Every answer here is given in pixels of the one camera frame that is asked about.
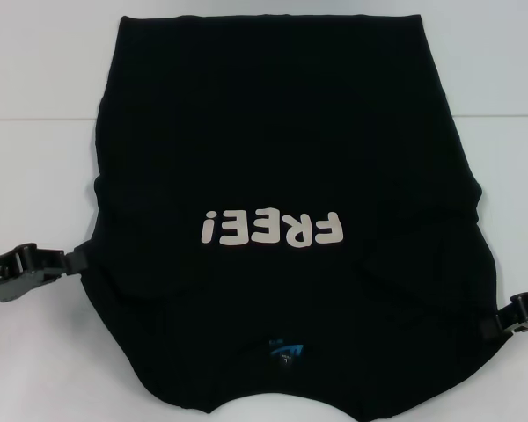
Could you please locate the black FREE print t-shirt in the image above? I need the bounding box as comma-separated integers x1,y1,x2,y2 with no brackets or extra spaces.
79,15,514,417

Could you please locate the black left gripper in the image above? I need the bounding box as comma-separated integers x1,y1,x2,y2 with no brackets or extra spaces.
0,244,90,305

